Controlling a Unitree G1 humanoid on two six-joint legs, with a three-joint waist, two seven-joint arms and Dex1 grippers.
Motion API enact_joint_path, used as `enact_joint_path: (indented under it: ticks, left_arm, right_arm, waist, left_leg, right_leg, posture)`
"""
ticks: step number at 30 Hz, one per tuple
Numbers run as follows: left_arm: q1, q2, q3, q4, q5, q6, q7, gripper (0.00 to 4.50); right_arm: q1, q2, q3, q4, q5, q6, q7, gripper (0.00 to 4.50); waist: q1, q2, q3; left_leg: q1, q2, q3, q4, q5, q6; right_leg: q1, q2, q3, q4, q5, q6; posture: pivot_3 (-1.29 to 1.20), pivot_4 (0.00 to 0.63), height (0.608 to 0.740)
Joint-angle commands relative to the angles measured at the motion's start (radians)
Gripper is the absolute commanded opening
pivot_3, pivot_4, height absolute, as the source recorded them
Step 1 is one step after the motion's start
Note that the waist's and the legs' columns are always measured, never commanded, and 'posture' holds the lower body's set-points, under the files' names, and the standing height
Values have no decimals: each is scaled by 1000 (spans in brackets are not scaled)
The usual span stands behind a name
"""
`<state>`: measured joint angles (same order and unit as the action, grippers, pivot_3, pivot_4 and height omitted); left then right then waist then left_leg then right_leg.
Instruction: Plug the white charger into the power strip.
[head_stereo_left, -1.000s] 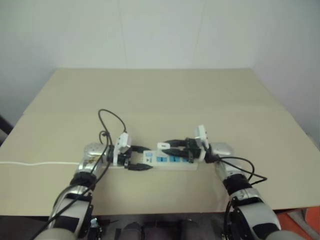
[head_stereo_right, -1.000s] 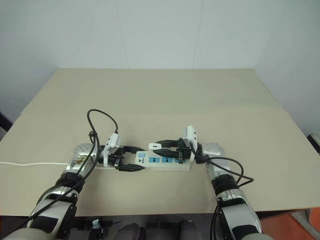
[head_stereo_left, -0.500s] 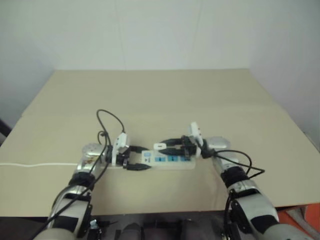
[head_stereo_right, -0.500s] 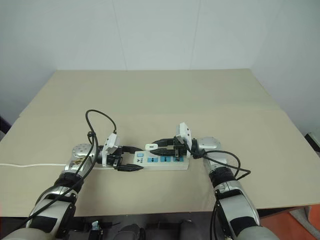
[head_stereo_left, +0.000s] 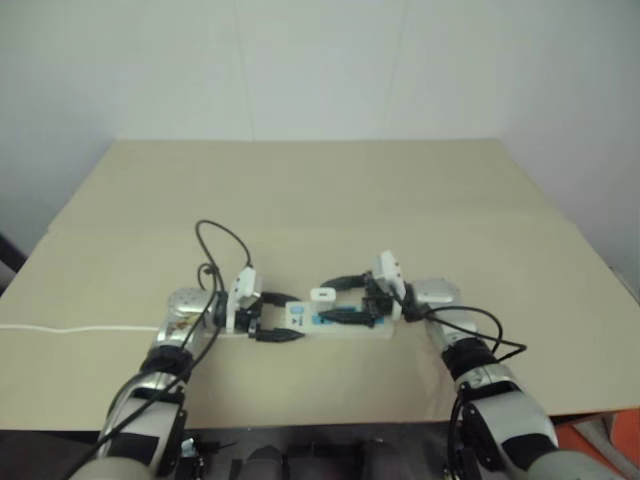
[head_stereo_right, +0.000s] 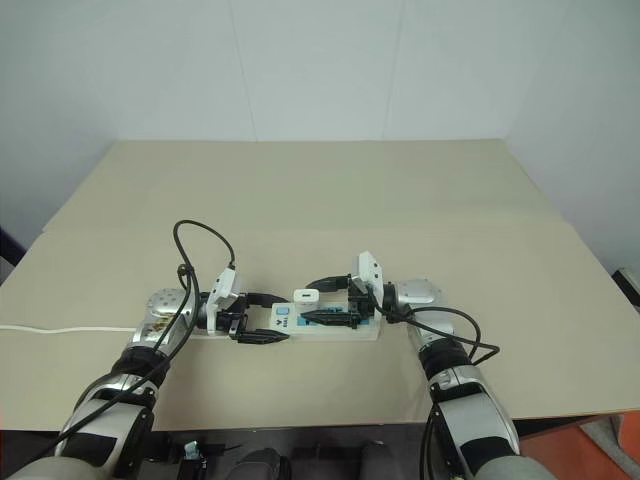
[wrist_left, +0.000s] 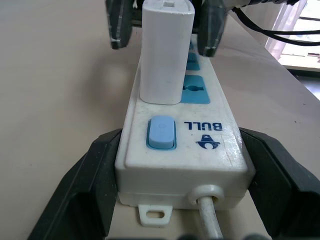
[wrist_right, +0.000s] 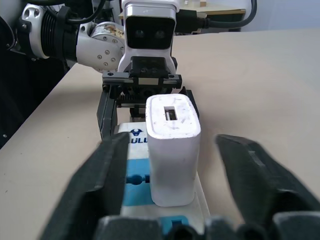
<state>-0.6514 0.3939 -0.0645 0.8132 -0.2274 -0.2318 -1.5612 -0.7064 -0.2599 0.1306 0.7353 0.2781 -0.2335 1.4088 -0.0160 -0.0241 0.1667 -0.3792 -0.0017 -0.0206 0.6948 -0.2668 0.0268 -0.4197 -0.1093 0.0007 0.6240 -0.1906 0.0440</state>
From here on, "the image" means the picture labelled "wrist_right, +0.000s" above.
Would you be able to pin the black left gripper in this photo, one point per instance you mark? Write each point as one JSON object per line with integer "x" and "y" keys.
{"x": 148, "y": 66}

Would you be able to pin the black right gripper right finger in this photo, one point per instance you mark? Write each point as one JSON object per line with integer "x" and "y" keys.
{"x": 260, "y": 180}

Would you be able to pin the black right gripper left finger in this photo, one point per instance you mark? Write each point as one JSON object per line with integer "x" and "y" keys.
{"x": 95, "y": 180}

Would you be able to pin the white usb charger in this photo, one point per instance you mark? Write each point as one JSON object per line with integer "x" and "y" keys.
{"x": 172, "y": 162}

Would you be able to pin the white and blue power strip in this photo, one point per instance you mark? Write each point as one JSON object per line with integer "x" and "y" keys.
{"x": 136, "y": 172}

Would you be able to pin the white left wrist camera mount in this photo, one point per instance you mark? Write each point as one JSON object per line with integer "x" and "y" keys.
{"x": 150, "y": 11}

